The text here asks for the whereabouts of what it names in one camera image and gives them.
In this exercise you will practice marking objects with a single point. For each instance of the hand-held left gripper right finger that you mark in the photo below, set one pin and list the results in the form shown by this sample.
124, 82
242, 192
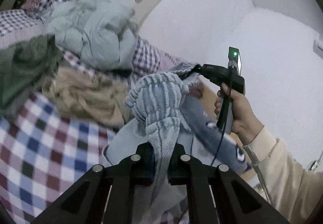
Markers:
176, 171

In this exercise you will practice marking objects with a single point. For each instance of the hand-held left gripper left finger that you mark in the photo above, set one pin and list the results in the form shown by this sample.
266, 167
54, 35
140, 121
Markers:
143, 168

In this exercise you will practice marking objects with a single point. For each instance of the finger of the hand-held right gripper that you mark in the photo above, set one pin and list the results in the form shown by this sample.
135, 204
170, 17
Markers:
199, 69

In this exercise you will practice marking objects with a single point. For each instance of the light blue pants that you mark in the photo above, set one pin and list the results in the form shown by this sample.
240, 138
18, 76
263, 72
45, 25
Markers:
156, 102

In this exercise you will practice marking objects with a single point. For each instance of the pale blue garment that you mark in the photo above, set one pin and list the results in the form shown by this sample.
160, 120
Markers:
101, 37

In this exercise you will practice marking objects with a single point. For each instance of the person's right forearm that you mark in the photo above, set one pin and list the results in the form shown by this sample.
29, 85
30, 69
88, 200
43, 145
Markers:
282, 178

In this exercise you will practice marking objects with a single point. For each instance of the person's right hand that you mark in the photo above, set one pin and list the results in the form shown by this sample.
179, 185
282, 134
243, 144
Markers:
242, 115

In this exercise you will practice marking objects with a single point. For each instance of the blue plush pillow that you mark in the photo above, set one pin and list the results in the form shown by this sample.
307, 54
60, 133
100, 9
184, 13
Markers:
217, 143

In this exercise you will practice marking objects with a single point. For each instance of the beige garment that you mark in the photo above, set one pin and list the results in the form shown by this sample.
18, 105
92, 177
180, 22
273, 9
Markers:
83, 95

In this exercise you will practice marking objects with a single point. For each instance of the white air conditioner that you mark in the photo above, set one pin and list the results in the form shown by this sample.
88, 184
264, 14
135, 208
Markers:
318, 47

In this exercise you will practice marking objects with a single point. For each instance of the checkered bed sheet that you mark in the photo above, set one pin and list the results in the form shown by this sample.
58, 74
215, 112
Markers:
37, 150

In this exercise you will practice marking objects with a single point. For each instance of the dark green garment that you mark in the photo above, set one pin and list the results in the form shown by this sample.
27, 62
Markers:
20, 67

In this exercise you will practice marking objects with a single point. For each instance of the checkered dotted duvet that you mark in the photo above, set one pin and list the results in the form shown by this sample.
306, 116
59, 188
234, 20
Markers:
17, 21

